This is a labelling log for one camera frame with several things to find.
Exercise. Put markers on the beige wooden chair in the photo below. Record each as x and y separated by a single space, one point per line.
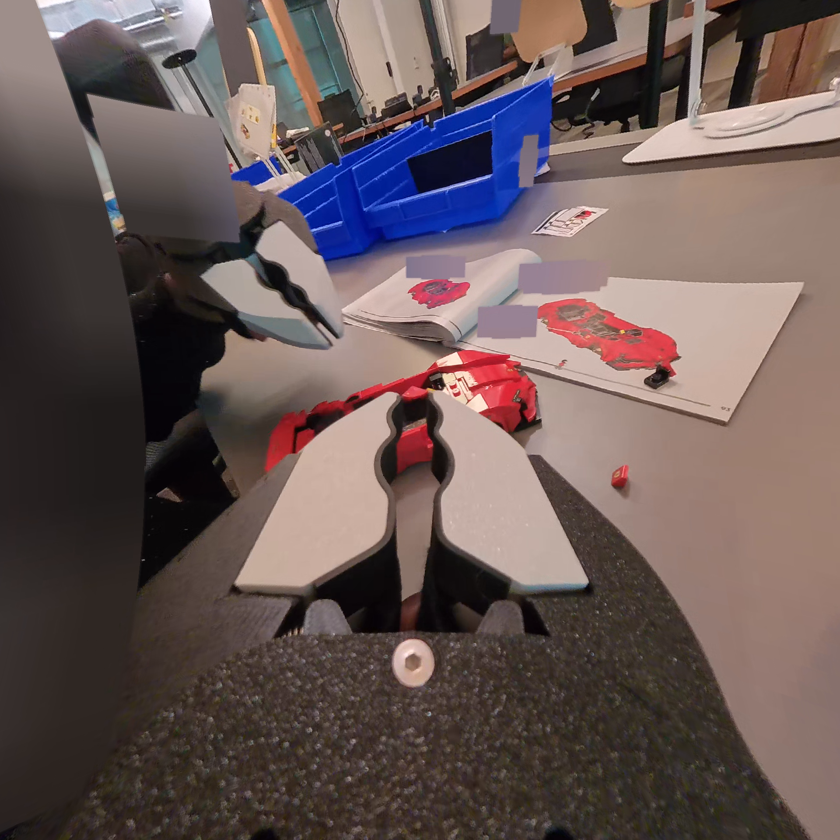
551 26

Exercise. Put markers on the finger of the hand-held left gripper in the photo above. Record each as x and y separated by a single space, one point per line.
302 269
256 302

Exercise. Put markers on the person's right hand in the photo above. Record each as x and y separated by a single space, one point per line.
412 613

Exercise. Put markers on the clear stand with papers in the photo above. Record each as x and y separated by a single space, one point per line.
253 118

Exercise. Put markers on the red lego tile yellow emblem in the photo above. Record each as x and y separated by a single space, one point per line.
619 476

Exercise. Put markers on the black cardboard box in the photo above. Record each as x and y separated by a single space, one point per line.
318 148

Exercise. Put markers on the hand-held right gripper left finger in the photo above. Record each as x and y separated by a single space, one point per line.
321 525

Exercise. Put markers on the black lego piece red tip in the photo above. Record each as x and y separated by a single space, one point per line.
658 379

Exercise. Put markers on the red lego car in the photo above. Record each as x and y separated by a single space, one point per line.
485 387

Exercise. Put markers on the person's left forearm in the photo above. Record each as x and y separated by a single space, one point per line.
170 367

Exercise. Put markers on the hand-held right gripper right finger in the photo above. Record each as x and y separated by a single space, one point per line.
505 525

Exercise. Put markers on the office chair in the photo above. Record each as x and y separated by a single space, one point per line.
111 59

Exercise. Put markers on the lego instruction booklet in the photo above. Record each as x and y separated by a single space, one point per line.
722 328

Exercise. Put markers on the black tripod pole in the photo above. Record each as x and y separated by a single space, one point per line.
438 52

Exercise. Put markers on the blue plastic bin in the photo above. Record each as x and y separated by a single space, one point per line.
328 216
446 210

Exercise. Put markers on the white sticker sheet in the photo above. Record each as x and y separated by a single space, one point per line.
571 221

